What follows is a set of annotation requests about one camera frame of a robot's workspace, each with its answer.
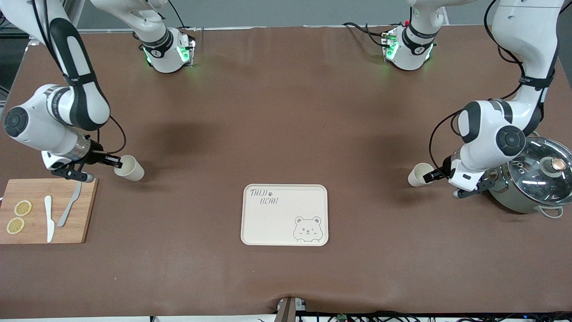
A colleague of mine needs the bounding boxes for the grey plastic knife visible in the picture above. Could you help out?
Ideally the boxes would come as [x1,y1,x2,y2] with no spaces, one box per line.
[57,181,83,228]

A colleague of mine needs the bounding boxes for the table edge camera mount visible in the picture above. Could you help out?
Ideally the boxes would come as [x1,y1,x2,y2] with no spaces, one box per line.
[273,297,308,322]

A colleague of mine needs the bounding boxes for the black right base cable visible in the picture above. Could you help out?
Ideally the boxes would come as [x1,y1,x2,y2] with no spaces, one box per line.
[166,0,197,32]

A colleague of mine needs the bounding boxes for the cream tray with bear print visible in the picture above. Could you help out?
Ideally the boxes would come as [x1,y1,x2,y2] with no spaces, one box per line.
[241,184,329,246]

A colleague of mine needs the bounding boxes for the white IKEA cup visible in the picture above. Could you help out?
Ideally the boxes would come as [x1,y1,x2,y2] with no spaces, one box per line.
[114,154,145,182]
[408,162,435,188]

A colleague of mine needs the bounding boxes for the wooden cutting board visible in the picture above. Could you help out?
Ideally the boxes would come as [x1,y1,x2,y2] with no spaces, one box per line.
[0,178,99,245]

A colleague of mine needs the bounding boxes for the grey-green electric cooking pot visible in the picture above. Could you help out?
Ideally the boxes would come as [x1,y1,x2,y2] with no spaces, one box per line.
[485,131,572,219]

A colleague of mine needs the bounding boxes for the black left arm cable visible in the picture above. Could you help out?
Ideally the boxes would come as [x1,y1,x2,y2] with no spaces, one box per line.
[429,0,559,173]

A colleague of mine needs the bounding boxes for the black left base cables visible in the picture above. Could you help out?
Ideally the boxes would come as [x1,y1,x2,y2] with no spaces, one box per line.
[342,21,396,49]

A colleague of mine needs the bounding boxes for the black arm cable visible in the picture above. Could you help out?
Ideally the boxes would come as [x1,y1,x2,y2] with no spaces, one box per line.
[31,0,128,155]
[429,0,559,173]

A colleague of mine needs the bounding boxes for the white plastic knife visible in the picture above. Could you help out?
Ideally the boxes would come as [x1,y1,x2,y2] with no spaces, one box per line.
[44,195,55,243]

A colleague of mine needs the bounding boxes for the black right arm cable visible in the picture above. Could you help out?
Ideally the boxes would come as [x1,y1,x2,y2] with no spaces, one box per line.
[31,0,128,155]

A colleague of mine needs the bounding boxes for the black cable bundle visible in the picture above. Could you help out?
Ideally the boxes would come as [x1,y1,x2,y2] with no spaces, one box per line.
[257,311,572,322]

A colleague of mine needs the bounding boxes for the glass pot lid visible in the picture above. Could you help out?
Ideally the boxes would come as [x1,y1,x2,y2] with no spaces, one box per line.
[509,136,572,208]

